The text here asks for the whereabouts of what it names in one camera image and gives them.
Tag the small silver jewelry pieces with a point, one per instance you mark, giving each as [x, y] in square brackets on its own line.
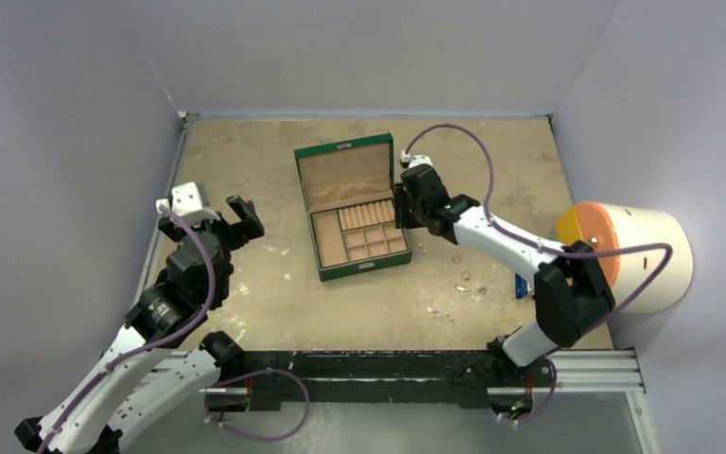
[462, 303]

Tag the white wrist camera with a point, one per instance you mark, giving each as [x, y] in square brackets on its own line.
[408, 160]
[190, 202]

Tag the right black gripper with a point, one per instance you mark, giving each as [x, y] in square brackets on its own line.
[402, 205]

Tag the blue tool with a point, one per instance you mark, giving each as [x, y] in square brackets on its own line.
[523, 288]

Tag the green jewelry box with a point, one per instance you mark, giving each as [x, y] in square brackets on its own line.
[345, 173]

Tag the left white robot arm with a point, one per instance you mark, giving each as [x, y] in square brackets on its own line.
[143, 375]

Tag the green jewelry tray insert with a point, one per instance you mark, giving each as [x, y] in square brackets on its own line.
[357, 233]

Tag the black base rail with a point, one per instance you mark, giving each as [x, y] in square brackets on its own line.
[470, 379]

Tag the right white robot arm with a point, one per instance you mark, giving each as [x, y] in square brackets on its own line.
[570, 291]

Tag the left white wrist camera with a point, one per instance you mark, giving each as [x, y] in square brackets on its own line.
[190, 202]

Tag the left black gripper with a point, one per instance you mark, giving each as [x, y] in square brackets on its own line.
[239, 234]

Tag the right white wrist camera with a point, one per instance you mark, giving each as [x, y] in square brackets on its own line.
[408, 160]

